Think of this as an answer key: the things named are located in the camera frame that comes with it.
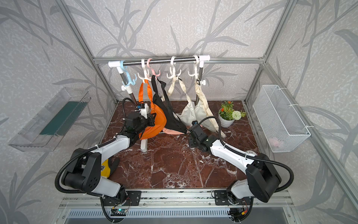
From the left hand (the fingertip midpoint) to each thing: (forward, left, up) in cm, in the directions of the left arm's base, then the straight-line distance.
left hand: (156, 113), depth 88 cm
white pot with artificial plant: (+4, -48, -6) cm, 49 cm away
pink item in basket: (-21, -66, +3) cm, 69 cm away
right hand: (-13, -23, -9) cm, 28 cm away
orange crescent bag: (-2, -3, -4) cm, 5 cm away
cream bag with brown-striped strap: (0, -29, +4) cm, 30 cm away
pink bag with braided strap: (-5, -8, -14) cm, 17 cm away
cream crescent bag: (+1, -20, -1) cm, 21 cm away
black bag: (-6, -12, -1) cm, 13 cm away
